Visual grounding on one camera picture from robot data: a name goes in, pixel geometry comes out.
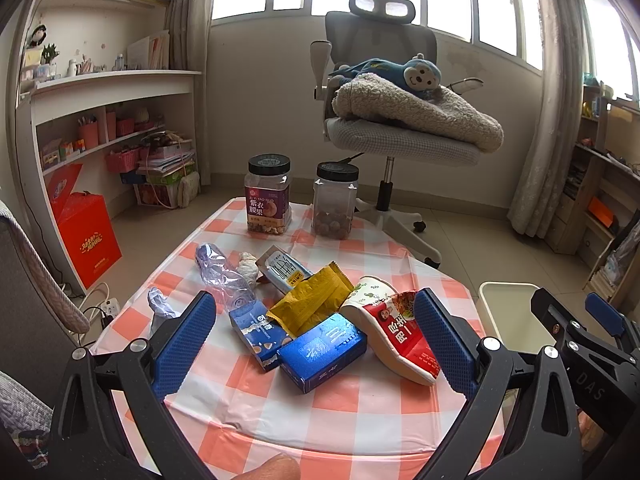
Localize white trash bin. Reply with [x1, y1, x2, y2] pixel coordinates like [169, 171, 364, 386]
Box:
[476, 282, 555, 354]

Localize beige fleece blanket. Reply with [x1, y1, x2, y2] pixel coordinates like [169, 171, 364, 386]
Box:
[332, 74, 504, 153]

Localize grey sofa armrest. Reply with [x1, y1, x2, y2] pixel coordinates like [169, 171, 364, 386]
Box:
[0, 205, 90, 408]

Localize white power strip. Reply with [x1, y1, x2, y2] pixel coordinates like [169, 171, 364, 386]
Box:
[100, 298, 122, 318]

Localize beige left curtain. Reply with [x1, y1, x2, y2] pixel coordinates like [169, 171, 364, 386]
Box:
[165, 0, 214, 186]

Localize cashew jar purple label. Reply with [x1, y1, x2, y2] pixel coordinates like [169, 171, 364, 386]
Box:
[244, 154, 291, 235]

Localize person's hand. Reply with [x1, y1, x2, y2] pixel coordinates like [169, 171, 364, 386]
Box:
[234, 454, 300, 480]

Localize red gift box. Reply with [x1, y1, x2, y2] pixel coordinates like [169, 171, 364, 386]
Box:
[47, 164, 122, 289]

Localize crushed clear plastic bottle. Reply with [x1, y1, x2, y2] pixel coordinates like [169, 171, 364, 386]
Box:
[195, 243, 256, 312]

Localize white tissue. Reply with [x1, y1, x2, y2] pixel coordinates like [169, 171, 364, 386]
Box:
[236, 252, 260, 287]

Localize white bookshelf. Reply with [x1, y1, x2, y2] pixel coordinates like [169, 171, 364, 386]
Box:
[10, 0, 200, 295]

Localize grey office chair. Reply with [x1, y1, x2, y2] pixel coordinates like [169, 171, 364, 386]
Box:
[310, 0, 503, 268]

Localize red white noodle cup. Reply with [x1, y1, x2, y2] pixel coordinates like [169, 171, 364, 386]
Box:
[338, 275, 440, 386]

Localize pink basket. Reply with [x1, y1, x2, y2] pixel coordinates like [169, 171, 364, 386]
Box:
[105, 148, 139, 174]

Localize light blue milk carton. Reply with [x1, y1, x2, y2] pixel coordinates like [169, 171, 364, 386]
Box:
[256, 246, 312, 294]

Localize blue cardboard box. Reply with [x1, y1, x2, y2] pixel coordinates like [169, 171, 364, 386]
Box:
[278, 313, 368, 393]

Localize beige right curtain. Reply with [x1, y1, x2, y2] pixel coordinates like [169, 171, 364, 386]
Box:
[508, 0, 585, 238]

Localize blue monkey plush toy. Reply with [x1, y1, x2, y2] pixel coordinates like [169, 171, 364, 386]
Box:
[329, 53, 442, 98]

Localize blue biscuit box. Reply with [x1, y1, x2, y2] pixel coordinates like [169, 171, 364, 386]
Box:
[229, 300, 292, 372]

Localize clear jar brown fruits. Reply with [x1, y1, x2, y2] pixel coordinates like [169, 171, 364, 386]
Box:
[312, 162, 359, 240]

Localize wooden shelf desk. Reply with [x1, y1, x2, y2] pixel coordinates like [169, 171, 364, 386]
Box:
[546, 84, 639, 313]

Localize crumpled clear plastic wrapper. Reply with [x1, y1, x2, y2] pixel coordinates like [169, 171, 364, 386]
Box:
[146, 287, 180, 336]

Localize yellow snack bag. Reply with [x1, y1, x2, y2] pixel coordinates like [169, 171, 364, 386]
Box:
[267, 262, 354, 338]

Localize beige curtain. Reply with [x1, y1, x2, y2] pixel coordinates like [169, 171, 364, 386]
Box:
[165, 0, 214, 186]
[508, 0, 585, 238]

